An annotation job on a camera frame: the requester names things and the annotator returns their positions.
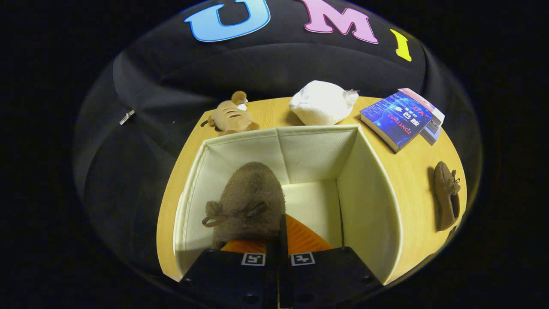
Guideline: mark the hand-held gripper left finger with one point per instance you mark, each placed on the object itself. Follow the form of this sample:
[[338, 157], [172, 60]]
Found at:
[[231, 274]]

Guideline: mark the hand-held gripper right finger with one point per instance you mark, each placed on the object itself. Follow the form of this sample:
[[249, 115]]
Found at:
[[326, 274]]

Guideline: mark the brown fuzzy shoe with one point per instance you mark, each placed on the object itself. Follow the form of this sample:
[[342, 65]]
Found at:
[[446, 201], [253, 189]]

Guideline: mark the grey fabric storage box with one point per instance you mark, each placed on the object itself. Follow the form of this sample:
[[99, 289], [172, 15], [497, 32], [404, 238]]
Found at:
[[313, 159]]

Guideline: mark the black backdrop cloth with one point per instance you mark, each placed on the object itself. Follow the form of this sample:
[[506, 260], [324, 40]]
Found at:
[[141, 150]]

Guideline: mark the brown striped plush toy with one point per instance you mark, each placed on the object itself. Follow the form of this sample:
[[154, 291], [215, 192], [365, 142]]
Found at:
[[229, 118]]

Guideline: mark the dark blue book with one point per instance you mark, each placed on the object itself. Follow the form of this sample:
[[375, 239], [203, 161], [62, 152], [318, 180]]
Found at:
[[396, 122]]

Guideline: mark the white plush toy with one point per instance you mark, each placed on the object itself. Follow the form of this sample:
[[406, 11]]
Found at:
[[319, 105]]

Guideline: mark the light blue book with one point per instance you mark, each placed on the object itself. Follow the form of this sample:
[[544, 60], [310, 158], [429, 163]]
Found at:
[[431, 134]]

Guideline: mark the silver clip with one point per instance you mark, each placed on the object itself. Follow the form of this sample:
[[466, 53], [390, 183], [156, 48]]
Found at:
[[127, 116]]

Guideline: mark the pink book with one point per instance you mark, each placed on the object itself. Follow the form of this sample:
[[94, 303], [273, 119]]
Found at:
[[424, 103]]

